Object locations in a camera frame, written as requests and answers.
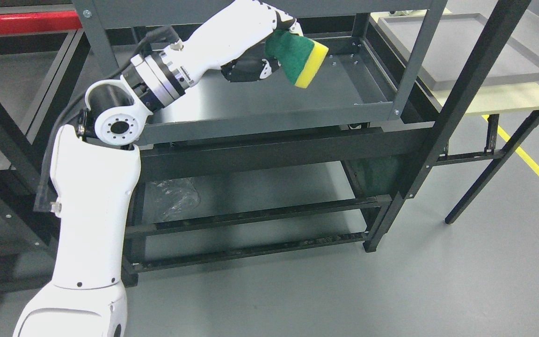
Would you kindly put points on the grey flat tray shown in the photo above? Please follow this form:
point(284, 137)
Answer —
point(451, 46)

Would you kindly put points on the green yellow sponge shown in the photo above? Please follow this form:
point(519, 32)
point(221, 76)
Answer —
point(300, 56)

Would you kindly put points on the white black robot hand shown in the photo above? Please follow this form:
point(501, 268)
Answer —
point(233, 41)

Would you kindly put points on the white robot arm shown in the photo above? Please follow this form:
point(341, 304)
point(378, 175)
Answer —
point(94, 167)

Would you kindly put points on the black metal shelf rack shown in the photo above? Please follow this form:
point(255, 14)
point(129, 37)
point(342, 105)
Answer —
point(19, 183)

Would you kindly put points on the grey metal shelf cart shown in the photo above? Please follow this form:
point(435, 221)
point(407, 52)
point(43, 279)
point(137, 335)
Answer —
point(254, 127)

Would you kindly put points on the clear plastic bag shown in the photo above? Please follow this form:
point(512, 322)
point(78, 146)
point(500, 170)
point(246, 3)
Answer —
point(172, 197)

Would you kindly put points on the beige top folding table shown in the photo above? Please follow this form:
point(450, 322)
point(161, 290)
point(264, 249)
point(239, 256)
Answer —
point(512, 111)

